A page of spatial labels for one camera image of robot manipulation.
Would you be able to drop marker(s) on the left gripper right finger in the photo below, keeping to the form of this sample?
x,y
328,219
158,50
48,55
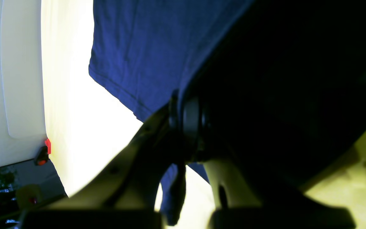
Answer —
x,y
253,200

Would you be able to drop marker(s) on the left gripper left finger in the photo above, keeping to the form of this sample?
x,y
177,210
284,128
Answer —
x,y
143,187

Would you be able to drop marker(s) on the dark navy T-shirt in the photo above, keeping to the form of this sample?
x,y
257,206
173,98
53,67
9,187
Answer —
x,y
282,83

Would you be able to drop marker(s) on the yellow table cloth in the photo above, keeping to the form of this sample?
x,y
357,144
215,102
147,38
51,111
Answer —
x,y
87,126

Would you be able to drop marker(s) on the left red black clamp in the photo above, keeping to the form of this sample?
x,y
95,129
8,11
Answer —
x,y
42,157

